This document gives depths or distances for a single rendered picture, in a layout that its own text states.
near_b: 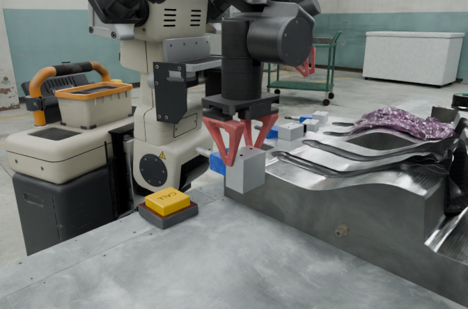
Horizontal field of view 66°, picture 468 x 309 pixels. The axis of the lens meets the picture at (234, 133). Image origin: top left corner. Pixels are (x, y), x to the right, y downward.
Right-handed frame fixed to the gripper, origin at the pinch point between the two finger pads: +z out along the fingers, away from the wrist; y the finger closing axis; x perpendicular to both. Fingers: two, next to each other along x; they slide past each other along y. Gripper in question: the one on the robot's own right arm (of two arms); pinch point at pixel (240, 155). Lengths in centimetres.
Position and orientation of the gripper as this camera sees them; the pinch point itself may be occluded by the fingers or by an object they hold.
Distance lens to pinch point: 54.8
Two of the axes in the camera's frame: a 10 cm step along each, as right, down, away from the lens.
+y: 7.0, -2.1, 6.8
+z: -0.1, 9.5, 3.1
